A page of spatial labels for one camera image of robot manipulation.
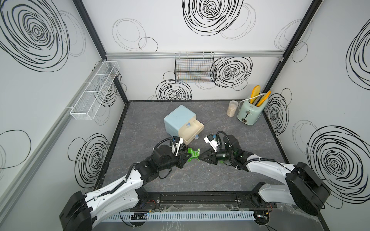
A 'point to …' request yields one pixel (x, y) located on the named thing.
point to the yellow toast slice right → (263, 99)
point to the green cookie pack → (194, 154)
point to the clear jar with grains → (232, 107)
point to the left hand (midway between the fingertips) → (191, 156)
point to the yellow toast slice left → (256, 92)
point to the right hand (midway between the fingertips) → (199, 158)
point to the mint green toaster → (250, 113)
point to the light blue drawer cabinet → (177, 118)
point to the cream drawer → (191, 130)
